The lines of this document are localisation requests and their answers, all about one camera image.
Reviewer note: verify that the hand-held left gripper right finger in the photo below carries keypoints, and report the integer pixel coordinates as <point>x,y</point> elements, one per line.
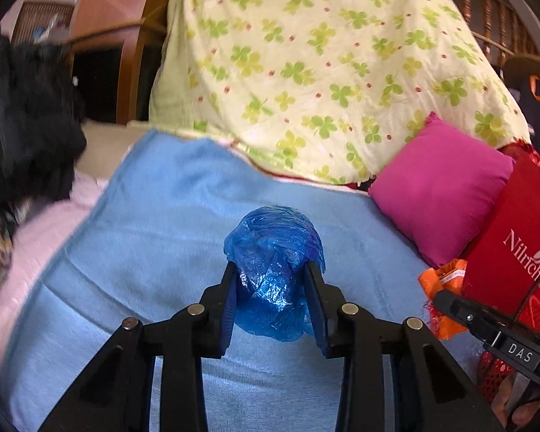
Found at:
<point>317,312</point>

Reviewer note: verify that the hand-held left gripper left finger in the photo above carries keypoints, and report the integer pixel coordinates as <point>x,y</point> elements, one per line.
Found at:
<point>228,310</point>

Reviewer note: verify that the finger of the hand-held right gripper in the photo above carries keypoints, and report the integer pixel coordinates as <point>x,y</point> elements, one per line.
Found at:
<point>463,312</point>

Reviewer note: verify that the red plastic mesh basket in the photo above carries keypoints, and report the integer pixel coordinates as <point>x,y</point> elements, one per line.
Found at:
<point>490,373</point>

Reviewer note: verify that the orange wrapper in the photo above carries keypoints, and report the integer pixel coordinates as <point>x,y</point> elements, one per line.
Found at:
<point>441,279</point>

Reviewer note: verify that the blue plastic bag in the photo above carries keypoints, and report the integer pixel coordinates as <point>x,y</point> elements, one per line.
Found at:
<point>270,252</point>

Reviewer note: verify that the red printed shopping bag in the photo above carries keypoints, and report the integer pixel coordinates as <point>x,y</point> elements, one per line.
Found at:
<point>499,234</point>

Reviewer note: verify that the light blue bed sheet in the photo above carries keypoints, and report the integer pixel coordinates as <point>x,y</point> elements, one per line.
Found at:
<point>153,243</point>

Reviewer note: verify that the magenta pillow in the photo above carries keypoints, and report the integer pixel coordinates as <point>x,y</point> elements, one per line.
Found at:
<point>436,189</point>

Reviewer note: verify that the pink blanket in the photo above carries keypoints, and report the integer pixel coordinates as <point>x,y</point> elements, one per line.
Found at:
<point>40,252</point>

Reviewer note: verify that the dark navy garment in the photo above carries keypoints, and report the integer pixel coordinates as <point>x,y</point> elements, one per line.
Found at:
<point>535,103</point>

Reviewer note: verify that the clover print yellow blanket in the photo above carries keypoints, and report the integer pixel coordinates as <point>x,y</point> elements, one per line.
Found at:
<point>319,67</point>

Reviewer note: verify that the black fuzzy garment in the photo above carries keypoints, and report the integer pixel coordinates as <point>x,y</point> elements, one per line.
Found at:
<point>27,135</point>

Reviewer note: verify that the wooden spindle railing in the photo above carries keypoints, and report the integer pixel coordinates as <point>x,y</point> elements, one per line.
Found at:
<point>486,13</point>

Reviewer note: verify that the wooden headboard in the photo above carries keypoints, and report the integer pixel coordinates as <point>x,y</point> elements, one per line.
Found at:
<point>112,18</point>

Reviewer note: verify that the brown wicker shelf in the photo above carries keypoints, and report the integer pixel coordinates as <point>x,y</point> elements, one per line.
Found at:
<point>40,20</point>

